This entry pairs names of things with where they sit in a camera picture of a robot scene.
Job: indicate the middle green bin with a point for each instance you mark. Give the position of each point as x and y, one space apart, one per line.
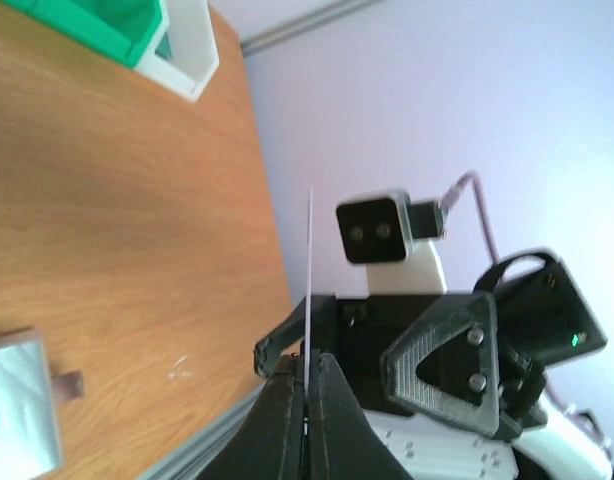
120 30

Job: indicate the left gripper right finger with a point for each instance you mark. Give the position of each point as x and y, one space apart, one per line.
342 444

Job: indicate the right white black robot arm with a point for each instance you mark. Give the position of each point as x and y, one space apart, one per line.
543 316

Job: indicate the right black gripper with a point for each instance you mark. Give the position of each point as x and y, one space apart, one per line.
441 356

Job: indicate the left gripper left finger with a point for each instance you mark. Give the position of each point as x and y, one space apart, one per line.
269 443

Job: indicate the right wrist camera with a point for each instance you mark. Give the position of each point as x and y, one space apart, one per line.
382 227

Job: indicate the white floral VIP card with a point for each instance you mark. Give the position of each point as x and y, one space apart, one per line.
308 294

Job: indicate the white bin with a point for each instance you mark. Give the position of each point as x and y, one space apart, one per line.
195 54

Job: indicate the teal card in bin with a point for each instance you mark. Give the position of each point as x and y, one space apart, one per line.
163 50

